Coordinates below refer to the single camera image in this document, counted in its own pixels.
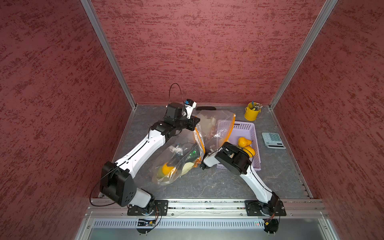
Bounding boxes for aluminium corner post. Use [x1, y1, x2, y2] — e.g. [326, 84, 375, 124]
[81, 0, 137, 110]
[269, 0, 338, 111]

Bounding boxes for aluminium corner post left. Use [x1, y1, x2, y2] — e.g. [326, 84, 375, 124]
[81, 0, 137, 110]

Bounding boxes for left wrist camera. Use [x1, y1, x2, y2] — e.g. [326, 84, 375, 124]
[185, 99, 197, 119]

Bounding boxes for clear zip-top bag orange seal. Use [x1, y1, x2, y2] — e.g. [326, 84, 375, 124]
[197, 110, 236, 152]

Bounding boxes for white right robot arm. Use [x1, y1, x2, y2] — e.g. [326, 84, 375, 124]
[198, 142, 280, 216]

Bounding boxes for aluminium corner post right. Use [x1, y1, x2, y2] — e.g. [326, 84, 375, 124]
[269, 0, 338, 111]

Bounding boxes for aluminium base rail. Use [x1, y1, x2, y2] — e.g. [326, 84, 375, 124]
[75, 199, 339, 240]

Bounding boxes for pens in cup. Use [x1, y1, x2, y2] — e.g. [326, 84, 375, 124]
[250, 102, 263, 111]

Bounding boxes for orange fruit from bag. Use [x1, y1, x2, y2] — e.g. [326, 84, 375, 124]
[238, 137, 252, 148]

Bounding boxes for clear bag with green fruit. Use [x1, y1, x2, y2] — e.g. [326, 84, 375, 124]
[152, 125, 206, 186]

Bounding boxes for grey desk calculator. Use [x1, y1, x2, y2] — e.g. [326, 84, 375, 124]
[262, 133, 286, 149]

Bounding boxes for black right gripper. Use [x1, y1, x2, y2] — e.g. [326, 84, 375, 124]
[167, 150, 201, 170]

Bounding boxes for yellow pen cup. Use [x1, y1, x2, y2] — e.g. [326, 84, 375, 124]
[245, 103, 261, 122]

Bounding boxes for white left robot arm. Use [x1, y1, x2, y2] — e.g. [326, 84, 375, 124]
[100, 99, 200, 212]

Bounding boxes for black glasses case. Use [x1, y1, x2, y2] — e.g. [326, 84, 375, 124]
[196, 106, 217, 111]

